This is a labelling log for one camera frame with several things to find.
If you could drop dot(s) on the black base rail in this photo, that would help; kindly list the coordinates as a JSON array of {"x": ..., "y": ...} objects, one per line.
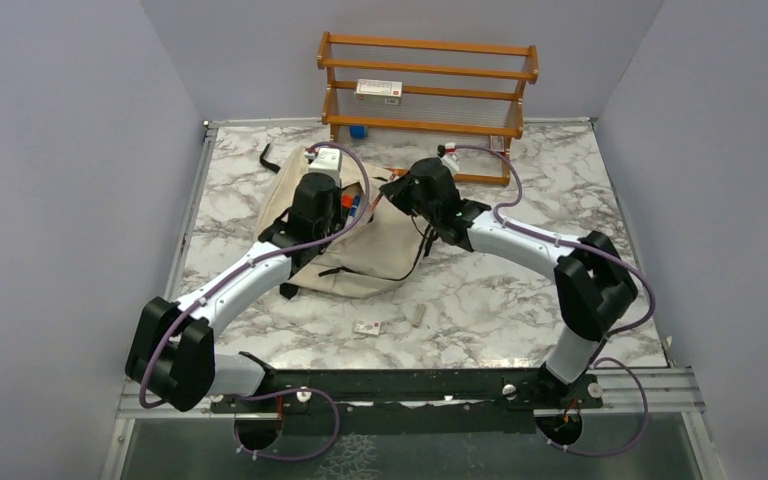
[{"x": 307, "y": 402}]

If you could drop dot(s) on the small white eraser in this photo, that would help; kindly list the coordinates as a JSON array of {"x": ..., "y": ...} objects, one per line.
[{"x": 370, "y": 328}]

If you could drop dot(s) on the small red box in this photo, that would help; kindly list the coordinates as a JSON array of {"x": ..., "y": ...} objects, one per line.
[{"x": 497, "y": 143}]

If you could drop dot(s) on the red pen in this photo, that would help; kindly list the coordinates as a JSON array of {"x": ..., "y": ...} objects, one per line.
[{"x": 378, "y": 198}]

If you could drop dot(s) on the orange wooden shelf rack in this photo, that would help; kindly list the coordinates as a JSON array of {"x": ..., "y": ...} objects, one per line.
[{"x": 455, "y": 89}]

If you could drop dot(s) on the blue whiteboard marker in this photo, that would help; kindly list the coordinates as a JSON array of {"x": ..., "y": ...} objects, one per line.
[{"x": 352, "y": 213}]

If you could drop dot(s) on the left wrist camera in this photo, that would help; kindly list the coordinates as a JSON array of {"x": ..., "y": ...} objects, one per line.
[{"x": 325, "y": 160}]

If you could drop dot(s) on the small blue object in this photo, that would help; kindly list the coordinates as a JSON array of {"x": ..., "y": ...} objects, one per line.
[{"x": 358, "y": 131}]

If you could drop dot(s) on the beige canvas backpack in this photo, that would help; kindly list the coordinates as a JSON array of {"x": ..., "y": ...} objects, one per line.
[{"x": 373, "y": 257}]

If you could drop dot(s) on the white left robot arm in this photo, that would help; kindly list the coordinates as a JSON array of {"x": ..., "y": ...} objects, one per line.
[{"x": 172, "y": 355}]

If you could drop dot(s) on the orange highlighter marker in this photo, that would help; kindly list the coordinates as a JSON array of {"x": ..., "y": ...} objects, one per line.
[{"x": 347, "y": 202}]

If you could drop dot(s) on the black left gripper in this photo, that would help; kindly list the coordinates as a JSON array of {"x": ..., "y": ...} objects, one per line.
[{"x": 338, "y": 216}]

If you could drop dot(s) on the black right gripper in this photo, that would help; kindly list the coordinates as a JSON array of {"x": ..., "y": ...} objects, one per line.
[{"x": 396, "y": 192}]

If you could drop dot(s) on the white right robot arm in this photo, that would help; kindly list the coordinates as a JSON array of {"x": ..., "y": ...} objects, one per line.
[{"x": 594, "y": 286}]

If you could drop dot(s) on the white and grey box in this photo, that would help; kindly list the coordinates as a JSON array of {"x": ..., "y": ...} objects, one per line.
[{"x": 378, "y": 92}]

